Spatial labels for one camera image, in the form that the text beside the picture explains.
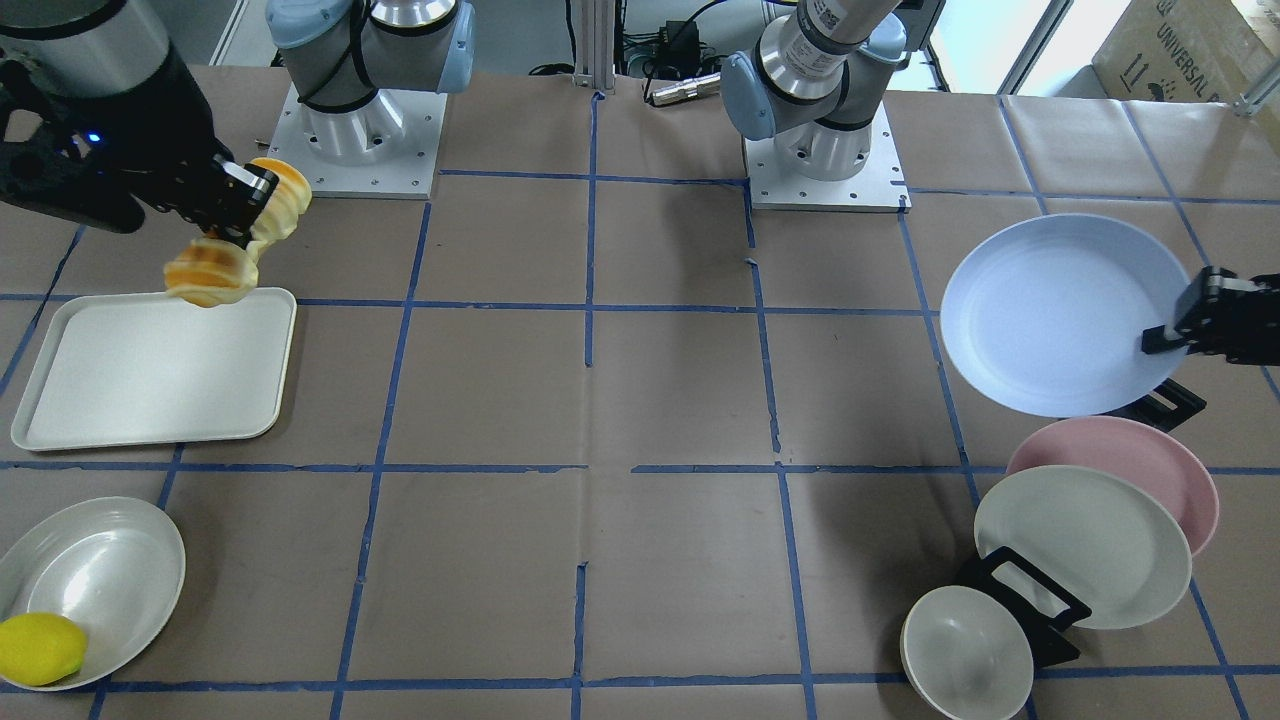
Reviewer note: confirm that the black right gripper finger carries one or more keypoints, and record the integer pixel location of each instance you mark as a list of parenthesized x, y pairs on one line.
[(239, 197)]

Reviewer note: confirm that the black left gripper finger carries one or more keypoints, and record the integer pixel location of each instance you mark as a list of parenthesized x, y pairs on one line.
[(1256, 345), (1215, 297)]

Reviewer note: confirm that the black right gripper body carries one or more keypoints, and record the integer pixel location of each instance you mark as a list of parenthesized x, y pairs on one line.
[(163, 118)]

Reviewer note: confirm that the blue plate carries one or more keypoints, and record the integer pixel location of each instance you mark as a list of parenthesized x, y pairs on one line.
[(1046, 316)]

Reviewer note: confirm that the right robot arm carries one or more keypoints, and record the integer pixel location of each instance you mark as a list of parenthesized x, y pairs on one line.
[(338, 53)]

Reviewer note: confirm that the pink plate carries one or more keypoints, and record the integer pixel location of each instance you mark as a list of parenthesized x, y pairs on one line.
[(1147, 457)]

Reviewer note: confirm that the cream plate in rack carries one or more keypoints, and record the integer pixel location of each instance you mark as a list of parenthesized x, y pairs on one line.
[(1104, 540)]

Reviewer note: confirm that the white plate with lemon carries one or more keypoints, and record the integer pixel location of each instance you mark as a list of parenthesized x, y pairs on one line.
[(113, 567)]

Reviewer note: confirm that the black dish rack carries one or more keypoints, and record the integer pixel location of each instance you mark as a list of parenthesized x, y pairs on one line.
[(1043, 608)]

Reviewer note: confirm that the white rectangular tray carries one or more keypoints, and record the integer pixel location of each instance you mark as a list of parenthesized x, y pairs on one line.
[(146, 369)]

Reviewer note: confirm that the cardboard box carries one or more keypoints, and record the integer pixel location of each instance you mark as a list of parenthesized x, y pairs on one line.
[(1187, 51)]

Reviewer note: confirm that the cream bowl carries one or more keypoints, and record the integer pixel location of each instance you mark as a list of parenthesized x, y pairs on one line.
[(965, 655)]

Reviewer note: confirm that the black power adapter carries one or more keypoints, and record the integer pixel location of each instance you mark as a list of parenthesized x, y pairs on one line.
[(679, 41)]

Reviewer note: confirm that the silver flashlight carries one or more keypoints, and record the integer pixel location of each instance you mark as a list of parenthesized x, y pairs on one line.
[(686, 90)]

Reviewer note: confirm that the yellow lemon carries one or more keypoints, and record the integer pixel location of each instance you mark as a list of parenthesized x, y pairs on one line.
[(40, 648)]

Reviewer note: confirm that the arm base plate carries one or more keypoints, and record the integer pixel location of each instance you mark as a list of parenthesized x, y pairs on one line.
[(386, 150), (825, 190)]

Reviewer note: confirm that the aluminium frame post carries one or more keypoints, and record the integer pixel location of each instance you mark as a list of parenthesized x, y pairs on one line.
[(596, 28)]

